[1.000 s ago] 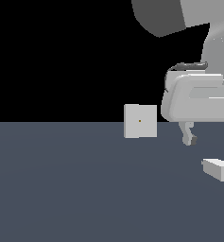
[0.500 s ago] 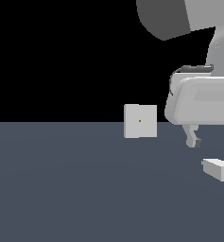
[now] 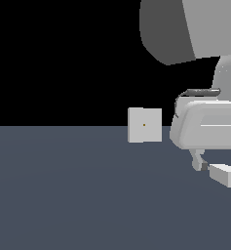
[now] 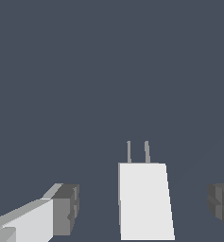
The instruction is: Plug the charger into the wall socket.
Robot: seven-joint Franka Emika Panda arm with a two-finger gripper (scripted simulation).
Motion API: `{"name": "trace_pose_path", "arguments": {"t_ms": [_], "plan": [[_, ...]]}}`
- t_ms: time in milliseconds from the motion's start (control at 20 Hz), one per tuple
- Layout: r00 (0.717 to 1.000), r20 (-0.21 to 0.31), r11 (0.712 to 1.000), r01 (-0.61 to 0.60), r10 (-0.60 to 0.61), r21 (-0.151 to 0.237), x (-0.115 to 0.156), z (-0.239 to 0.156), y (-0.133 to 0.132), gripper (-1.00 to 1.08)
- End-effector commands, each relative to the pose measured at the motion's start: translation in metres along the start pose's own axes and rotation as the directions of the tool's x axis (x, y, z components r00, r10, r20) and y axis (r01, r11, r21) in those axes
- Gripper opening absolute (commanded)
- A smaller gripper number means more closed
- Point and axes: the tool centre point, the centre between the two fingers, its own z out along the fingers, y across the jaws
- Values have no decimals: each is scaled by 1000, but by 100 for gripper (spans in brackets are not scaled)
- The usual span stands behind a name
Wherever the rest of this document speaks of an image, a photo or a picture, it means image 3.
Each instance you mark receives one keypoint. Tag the white wall socket box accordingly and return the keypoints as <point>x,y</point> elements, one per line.
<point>145,125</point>

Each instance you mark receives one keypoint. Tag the white charger block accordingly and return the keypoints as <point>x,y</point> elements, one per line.
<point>225,174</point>

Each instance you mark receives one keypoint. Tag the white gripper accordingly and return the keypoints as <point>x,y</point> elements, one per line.
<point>204,125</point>

